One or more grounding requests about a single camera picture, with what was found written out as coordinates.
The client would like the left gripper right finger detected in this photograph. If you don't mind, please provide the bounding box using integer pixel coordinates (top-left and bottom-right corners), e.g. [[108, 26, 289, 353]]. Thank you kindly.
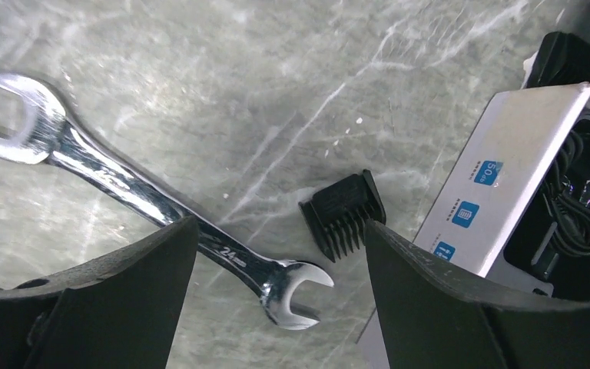
[[364, 221, 590, 368]]

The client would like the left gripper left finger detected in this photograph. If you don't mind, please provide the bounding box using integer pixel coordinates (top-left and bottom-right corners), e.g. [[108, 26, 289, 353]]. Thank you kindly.
[[0, 217, 199, 368]]

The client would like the black comb guard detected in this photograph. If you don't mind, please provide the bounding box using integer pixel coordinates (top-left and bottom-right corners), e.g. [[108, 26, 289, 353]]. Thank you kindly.
[[524, 32, 590, 88], [299, 169, 386, 262]]

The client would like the white hair clipper box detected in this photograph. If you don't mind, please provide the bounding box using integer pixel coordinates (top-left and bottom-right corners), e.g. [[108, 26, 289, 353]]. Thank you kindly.
[[356, 20, 590, 369]]

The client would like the silver combination wrench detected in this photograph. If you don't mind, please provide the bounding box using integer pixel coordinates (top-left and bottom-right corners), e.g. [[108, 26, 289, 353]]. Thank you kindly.
[[0, 71, 334, 331]]

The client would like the black power cord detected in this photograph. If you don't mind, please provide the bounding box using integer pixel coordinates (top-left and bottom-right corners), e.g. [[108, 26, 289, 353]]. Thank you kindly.
[[542, 129, 590, 258]]

